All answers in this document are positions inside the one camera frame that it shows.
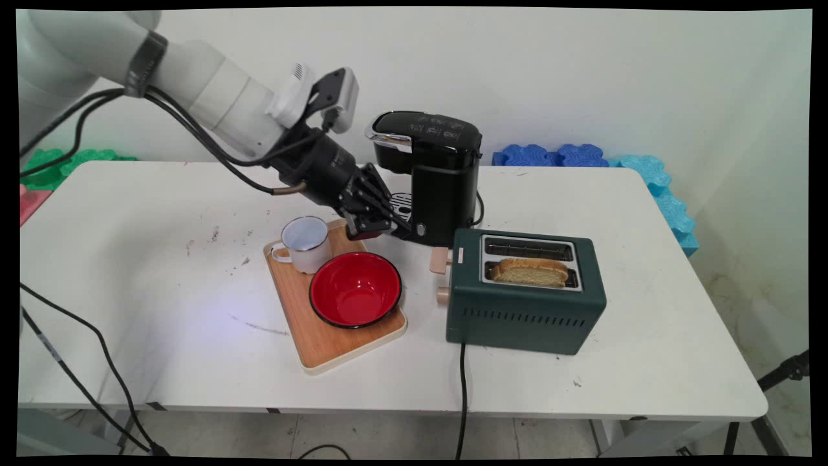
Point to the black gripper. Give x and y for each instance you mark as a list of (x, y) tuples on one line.
[(320, 168)]

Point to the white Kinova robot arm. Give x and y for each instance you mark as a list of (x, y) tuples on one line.
[(213, 90)]

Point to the black coffee machine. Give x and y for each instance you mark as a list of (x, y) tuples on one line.
[(443, 194)]

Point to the white enamel mug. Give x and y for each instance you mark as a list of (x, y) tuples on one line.
[(310, 255)]

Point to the beige toaster lever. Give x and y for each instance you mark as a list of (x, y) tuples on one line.
[(440, 260)]

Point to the red bowl black rim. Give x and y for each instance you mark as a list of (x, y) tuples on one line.
[(356, 291)]

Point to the beige toaster knob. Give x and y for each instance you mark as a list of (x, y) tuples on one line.
[(443, 296)]

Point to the wooden serving tray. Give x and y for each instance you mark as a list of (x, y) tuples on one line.
[(317, 343)]

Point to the blue foam mat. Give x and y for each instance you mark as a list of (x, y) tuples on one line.
[(527, 156), (585, 155)]

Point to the toasted bread slice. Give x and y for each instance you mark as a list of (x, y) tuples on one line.
[(527, 275)]

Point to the dark green two-slot toaster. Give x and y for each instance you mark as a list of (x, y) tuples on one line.
[(517, 320)]

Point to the cyan foam mat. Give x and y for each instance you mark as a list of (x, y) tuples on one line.
[(653, 175)]

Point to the green foam mat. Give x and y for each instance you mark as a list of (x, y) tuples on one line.
[(45, 165)]

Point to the pink foam mat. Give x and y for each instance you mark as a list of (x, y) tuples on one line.
[(29, 204)]

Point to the white table leg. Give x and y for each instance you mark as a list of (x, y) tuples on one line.
[(647, 437)]

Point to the black tripod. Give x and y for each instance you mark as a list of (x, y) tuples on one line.
[(786, 370)]

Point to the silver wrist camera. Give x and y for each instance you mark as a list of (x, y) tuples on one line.
[(346, 97)]

